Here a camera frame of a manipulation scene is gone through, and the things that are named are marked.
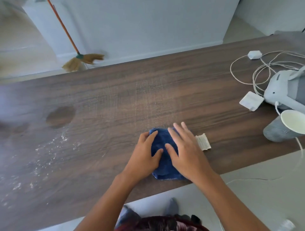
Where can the blue cleaning cloth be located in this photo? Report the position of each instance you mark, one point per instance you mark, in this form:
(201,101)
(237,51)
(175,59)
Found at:
(164,140)

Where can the spilled white powder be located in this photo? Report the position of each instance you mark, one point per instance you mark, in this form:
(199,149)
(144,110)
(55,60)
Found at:
(45,157)

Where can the person's left middle finger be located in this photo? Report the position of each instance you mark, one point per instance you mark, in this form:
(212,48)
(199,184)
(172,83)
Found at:
(143,137)

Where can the grey plush elephant toy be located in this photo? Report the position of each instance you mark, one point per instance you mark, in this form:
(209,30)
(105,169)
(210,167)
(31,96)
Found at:
(281,90)

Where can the dark red patterned clothing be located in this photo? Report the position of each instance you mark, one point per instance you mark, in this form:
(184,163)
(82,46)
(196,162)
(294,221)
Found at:
(164,223)

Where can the person's right forearm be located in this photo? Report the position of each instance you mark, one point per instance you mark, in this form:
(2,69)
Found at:
(228,204)

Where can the person's left thumb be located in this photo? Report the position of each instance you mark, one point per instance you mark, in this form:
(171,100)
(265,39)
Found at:
(157,154)

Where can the grey paper cup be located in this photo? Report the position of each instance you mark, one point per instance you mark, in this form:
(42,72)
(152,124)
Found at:
(276,131)

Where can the person's left hand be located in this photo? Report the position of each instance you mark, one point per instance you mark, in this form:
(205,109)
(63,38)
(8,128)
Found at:
(140,161)

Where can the person's right thumb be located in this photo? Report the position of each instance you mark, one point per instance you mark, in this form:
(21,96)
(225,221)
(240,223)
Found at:
(171,152)

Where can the small white charger plug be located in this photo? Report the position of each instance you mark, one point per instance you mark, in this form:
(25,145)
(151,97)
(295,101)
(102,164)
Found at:
(254,54)

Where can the person's left forearm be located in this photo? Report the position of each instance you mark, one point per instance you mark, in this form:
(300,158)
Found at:
(107,204)

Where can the person's right middle finger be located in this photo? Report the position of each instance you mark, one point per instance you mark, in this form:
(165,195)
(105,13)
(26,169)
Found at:
(180,132)

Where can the person's right hand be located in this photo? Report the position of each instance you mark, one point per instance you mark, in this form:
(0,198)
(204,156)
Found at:
(190,159)

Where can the large white power adapter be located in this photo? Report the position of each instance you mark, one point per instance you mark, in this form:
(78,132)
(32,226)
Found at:
(251,101)

